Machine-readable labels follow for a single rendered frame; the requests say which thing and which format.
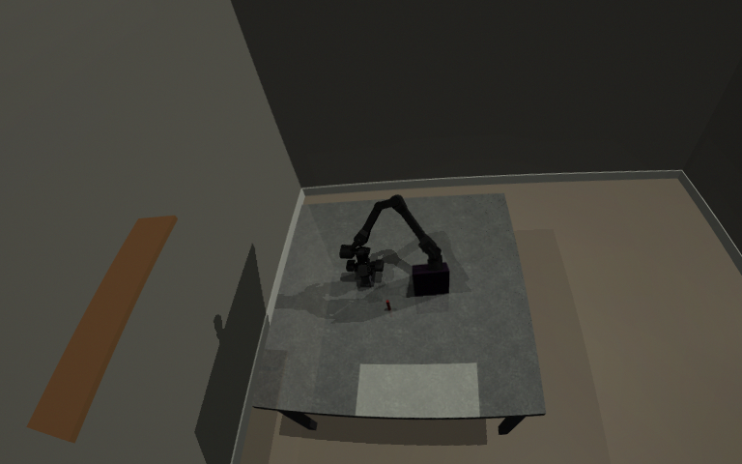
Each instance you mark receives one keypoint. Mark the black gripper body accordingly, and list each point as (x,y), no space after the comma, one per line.
(377,265)

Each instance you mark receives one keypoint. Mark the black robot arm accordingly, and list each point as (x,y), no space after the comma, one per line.
(357,249)

